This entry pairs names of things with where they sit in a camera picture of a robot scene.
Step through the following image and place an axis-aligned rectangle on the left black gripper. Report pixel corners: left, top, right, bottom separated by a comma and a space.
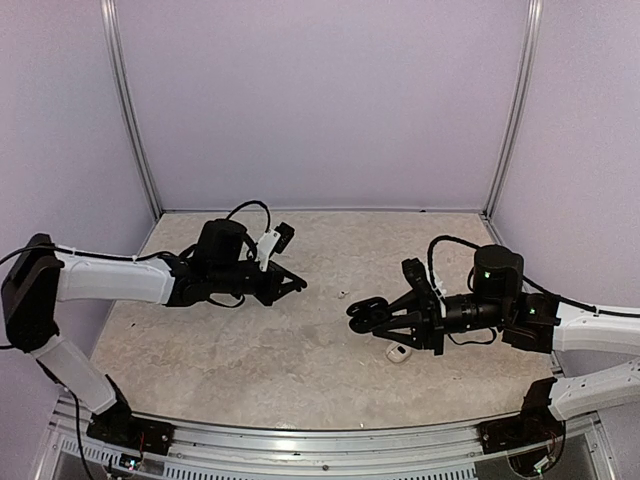
212, 261, 303, 307

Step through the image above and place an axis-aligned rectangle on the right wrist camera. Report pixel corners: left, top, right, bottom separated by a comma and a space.
401, 258, 446, 317

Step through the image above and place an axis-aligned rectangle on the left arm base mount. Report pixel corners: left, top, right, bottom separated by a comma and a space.
87, 413, 175, 456

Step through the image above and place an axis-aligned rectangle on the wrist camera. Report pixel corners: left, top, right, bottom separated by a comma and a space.
256, 222, 295, 272
401, 258, 446, 317

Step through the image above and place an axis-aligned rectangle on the left camera cable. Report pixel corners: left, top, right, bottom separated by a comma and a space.
225, 200, 272, 234

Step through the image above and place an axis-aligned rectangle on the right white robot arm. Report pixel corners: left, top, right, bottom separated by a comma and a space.
365, 245, 639, 444

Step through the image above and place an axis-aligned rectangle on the front aluminium rail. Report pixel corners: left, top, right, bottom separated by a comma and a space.
47, 394, 606, 480

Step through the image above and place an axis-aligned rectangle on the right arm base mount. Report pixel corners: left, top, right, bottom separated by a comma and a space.
477, 414, 566, 454

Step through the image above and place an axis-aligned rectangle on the black earbud charging case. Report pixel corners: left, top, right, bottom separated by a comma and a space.
346, 297, 389, 334

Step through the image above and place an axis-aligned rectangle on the white earbud charging case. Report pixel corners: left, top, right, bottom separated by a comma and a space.
386, 343, 412, 364

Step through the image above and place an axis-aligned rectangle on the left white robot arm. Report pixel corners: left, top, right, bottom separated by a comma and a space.
1, 219, 307, 445

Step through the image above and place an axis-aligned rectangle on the right camera cable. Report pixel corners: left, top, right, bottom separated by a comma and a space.
426, 235, 640, 317

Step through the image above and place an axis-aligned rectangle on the right aluminium frame post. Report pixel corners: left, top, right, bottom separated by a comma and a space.
482, 0, 544, 223

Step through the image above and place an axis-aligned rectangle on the camera cable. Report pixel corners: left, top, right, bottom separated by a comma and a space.
426, 235, 640, 317
225, 200, 272, 234

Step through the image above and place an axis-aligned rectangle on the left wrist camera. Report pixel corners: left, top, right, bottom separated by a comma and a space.
256, 222, 295, 272

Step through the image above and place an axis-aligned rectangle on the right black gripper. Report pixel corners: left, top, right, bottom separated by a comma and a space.
373, 288, 511, 355

